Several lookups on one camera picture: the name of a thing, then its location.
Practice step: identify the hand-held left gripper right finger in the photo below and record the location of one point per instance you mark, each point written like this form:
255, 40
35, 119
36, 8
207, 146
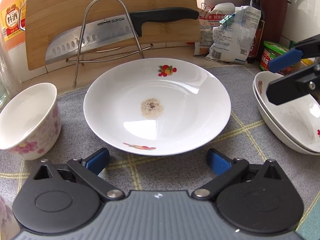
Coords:
217, 161

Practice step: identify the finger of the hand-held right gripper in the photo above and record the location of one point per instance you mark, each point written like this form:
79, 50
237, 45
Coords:
285, 61
282, 90

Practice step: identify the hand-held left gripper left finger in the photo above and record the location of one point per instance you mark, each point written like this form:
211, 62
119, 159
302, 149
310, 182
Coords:
98, 158

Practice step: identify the large white fruit-print plate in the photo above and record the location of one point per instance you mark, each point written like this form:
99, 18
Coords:
267, 120

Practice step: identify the white fruit-print plate brown stain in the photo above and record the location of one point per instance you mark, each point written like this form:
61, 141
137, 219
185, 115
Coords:
175, 105

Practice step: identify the green lid sauce jar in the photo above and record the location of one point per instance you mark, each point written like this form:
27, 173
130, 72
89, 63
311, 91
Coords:
266, 57

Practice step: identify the yellow lid jar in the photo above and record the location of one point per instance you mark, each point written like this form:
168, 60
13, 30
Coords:
307, 62

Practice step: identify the dark red knife block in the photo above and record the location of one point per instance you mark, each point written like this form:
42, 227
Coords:
275, 12

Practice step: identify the grey blue printed towel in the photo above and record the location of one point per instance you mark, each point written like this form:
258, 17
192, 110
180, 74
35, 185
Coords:
150, 170

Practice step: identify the white blue crumpled packet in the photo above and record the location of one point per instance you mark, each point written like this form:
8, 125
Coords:
232, 42

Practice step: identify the green binder clip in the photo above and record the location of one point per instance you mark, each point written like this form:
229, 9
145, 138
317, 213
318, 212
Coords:
227, 21

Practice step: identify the red label packet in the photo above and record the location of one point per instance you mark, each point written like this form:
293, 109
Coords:
203, 30

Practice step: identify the steel chef's knife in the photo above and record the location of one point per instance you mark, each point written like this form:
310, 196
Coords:
107, 33

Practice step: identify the bamboo cutting board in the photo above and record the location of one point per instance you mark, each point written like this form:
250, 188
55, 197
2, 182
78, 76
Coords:
75, 0

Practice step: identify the orange cooking wine bottle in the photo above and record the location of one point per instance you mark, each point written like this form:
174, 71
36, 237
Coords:
12, 17

